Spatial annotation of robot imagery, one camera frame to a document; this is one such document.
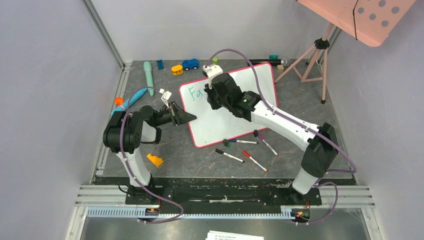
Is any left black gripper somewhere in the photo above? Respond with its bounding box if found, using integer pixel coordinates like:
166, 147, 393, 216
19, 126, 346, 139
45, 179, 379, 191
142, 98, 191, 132
153, 101, 197, 127

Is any pink framed whiteboard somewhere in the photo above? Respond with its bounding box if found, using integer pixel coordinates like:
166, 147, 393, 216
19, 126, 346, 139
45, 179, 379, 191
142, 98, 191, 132
178, 62, 279, 149

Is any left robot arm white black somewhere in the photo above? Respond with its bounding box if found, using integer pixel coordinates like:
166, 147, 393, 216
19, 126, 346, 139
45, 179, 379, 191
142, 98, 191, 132
103, 101, 197, 204

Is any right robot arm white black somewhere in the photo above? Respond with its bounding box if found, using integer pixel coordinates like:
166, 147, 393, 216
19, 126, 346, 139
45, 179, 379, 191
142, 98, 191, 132
204, 73, 339, 204

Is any blue whiteboard marker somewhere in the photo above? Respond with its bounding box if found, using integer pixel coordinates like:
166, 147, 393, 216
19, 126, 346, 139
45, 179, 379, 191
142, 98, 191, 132
227, 139, 258, 145

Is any black whiteboard marker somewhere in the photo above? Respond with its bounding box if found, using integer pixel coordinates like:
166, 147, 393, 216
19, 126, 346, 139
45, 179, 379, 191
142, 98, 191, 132
215, 148, 245, 163

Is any purple whiteboard marker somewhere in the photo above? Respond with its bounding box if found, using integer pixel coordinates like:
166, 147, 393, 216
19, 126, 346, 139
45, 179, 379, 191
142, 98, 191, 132
257, 133, 279, 156

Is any red whiteboard marker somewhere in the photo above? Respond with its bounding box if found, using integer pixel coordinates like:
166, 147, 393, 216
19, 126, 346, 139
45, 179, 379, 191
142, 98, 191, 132
242, 150, 269, 173

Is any blue toy car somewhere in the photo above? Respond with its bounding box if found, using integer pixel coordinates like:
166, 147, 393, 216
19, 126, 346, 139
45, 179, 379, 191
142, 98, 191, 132
182, 58, 200, 71

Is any yellow oval toy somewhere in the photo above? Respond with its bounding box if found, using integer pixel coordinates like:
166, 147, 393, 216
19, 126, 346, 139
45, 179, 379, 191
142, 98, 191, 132
171, 64, 184, 76

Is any blue toy tube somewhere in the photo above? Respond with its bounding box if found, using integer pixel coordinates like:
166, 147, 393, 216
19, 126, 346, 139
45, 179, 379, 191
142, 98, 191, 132
110, 88, 148, 116

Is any yellow plastic wedge block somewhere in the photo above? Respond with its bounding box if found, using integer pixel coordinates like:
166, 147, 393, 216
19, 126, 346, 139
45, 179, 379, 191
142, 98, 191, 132
146, 153, 164, 168

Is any dark blue block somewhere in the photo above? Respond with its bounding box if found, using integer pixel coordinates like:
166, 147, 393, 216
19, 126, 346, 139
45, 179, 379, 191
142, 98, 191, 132
156, 60, 165, 70

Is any mint green toy tube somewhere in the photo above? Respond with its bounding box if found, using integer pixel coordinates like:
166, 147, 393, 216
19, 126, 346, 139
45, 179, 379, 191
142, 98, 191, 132
143, 61, 155, 97

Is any orange toy piece left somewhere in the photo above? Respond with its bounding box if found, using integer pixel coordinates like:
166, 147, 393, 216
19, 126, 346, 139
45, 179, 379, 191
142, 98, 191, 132
114, 97, 125, 106

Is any teal block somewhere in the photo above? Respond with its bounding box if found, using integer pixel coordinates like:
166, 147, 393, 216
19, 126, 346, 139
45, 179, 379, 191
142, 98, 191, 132
268, 54, 279, 60

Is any wooden cube block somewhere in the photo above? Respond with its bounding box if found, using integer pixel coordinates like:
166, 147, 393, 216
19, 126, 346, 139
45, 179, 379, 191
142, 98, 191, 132
276, 64, 285, 73

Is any white paper sheet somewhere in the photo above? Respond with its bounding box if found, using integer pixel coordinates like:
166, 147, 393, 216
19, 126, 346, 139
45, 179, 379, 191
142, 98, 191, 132
206, 230, 265, 240

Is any pink tripod stand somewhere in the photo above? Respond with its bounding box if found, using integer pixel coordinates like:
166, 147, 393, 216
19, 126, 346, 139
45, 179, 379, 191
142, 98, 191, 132
274, 23, 335, 104

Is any pink perforated board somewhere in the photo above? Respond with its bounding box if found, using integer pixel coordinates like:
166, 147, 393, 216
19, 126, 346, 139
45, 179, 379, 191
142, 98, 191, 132
298, 0, 416, 47

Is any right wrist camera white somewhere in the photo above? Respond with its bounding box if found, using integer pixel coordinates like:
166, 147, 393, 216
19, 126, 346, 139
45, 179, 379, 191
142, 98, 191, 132
202, 64, 223, 89

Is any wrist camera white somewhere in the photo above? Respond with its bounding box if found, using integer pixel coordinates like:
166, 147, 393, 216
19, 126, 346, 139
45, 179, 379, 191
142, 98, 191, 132
159, 88, 172, 108
202, 64, 223, 89

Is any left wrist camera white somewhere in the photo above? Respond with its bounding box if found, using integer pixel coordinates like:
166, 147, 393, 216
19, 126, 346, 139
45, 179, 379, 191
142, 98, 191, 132
159, 88, 172, 108

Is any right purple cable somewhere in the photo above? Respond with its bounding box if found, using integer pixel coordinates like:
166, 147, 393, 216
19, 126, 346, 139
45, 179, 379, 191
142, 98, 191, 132
205, 48, 358, 227

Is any purple cable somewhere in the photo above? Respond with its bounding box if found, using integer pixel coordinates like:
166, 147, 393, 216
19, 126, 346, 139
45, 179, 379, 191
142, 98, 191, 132
119, 86, 185, 225
205, 48, 358, 227

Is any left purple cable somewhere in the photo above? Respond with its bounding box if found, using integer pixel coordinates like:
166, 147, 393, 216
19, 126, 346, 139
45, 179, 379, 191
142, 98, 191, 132
119, 86, 185, 225

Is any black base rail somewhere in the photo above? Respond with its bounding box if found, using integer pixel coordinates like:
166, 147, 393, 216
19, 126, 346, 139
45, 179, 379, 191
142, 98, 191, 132
124, 176, 357, 208

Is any white cable duct strip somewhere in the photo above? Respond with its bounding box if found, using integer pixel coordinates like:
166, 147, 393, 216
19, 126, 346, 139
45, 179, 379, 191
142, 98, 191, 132
86, 205, 294, 220

